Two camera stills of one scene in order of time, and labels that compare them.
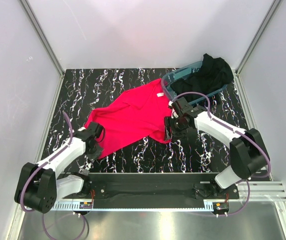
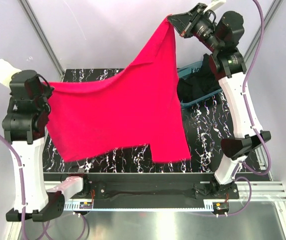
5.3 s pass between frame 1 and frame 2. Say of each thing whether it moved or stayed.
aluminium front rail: stayed
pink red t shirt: moved
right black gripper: moved
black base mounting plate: stayed
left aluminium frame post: stayed
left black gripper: moved
